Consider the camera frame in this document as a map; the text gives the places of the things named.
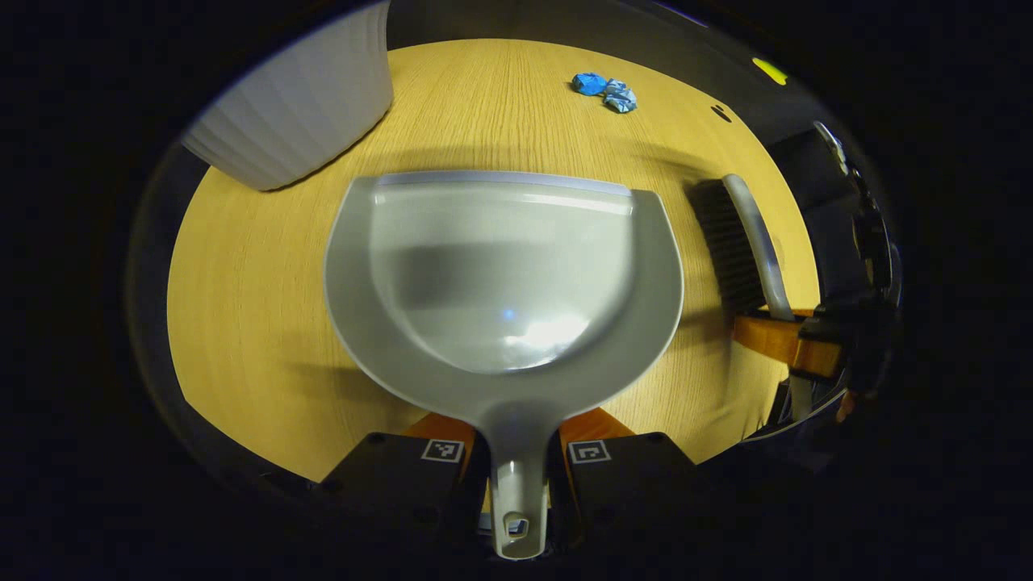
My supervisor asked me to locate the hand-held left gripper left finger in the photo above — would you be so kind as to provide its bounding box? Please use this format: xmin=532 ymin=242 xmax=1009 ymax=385
xmin=317 ymin=412 xmax=491 ymax=558

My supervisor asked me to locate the small grey broom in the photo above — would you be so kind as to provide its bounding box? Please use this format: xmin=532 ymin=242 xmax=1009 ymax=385
xmin=689 ymin=173 xmax=818 ymax=422

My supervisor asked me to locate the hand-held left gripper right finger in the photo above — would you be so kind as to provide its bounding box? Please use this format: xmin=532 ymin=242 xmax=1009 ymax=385
xmin=548 ymin=407 xmax=705 ymax=551

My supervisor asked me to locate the grey plastic garbage bin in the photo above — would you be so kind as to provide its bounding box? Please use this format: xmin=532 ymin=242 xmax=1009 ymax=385
xmin=181 ymin=3 xmax=395 ymax=192

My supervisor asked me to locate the grey plastic dustpan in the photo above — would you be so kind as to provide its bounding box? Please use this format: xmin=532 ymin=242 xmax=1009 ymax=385
xmin=324 ymin=169 xmax=685 ymax=561

